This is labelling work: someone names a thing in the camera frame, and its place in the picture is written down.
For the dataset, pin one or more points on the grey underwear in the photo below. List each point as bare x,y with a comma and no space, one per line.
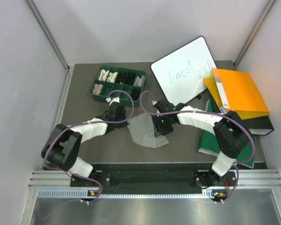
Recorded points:
142,132

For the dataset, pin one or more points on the cream rolled socks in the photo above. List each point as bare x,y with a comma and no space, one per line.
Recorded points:
112,77

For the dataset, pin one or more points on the pink rolled socks top-left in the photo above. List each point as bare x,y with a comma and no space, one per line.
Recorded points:
103,75

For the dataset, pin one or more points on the black binder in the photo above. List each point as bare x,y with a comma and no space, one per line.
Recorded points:
257,126

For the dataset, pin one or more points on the white whiteboard black frame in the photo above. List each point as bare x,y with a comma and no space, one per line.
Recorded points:
180,74

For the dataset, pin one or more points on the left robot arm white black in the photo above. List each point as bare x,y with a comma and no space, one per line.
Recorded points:
62,147

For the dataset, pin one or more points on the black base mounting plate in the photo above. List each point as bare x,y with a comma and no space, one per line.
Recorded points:
188,178

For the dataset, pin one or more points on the black rolled underwear in tray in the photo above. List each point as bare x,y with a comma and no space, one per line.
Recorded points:
126,78

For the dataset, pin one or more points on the pink rolled socks bottom-left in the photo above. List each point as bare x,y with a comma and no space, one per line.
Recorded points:
97,89

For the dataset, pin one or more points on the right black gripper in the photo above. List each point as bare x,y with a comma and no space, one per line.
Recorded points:
158,128

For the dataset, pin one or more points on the orange binder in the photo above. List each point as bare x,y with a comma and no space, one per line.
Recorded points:
236,91

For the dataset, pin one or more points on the white slotted cable duct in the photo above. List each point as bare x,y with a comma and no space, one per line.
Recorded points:
87,194

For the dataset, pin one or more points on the green compartment tray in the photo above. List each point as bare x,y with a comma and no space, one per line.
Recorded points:
115,89

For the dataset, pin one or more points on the aluminium frame rail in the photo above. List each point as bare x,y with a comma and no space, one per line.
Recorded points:
37,15

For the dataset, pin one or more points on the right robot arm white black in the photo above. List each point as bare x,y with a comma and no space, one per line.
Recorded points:
229,131

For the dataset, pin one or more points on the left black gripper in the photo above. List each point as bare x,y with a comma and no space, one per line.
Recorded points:
123,124

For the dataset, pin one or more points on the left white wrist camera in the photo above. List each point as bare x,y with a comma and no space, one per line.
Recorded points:
112,100

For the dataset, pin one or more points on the grey rolled socks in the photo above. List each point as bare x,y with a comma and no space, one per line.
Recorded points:
139,81

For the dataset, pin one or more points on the black underwear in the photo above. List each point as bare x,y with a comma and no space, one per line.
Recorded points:
126,78
135,93

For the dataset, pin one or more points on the green binder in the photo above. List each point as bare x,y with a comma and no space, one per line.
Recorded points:
208,144

